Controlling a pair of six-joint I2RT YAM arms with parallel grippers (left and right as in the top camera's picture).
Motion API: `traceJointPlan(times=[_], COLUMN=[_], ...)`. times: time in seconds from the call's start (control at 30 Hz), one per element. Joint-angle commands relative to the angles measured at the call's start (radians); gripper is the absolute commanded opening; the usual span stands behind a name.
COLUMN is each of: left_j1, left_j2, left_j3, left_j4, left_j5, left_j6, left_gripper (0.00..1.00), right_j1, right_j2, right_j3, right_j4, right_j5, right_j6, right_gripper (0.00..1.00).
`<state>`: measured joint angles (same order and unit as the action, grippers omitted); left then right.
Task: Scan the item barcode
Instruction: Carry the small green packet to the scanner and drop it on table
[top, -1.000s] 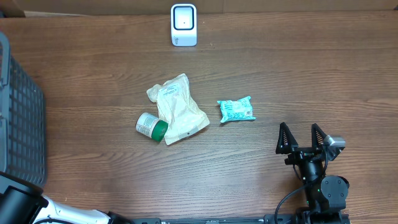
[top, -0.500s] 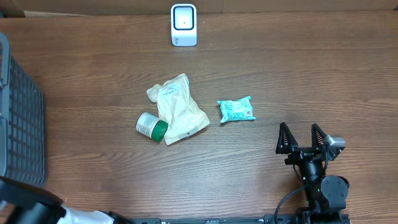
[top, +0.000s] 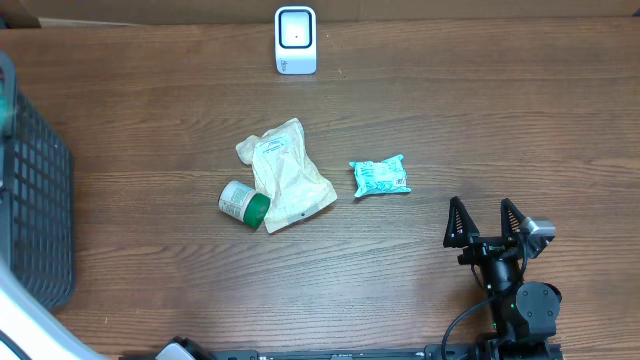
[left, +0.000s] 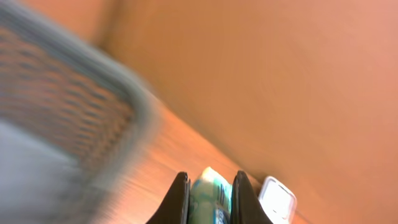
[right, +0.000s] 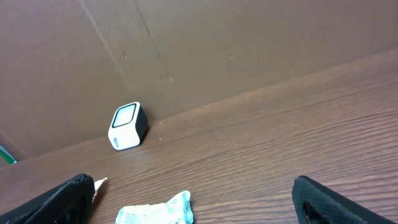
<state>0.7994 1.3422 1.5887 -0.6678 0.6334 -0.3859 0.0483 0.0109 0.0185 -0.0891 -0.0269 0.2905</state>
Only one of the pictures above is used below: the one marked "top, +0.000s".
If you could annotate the white barcode scanner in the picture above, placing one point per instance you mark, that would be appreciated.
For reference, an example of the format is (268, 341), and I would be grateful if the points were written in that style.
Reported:
(295, 40)

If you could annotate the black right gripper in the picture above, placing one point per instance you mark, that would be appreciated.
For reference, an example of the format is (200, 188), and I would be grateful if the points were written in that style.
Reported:
(481, 245)

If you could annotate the clear plastic pouch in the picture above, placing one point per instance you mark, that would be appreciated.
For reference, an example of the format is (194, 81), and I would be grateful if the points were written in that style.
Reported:
(284, 172)

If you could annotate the white bottle with green cap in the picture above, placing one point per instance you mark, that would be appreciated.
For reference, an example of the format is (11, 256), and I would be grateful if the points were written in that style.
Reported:
(244, 203)

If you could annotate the teal tissue pack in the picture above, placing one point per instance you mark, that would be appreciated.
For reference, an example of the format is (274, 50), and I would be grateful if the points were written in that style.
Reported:
(377, 178)

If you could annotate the grey plastic basket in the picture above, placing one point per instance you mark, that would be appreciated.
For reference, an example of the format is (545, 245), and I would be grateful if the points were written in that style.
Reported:
(37, 230)

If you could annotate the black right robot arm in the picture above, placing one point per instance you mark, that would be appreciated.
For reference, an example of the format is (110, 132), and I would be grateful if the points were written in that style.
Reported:
(524, 313)

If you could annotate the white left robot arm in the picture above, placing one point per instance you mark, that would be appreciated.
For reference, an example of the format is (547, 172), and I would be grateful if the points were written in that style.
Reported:
(29, 331)

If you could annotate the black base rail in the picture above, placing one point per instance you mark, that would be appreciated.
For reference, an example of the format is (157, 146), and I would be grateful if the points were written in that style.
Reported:
(429, 352)

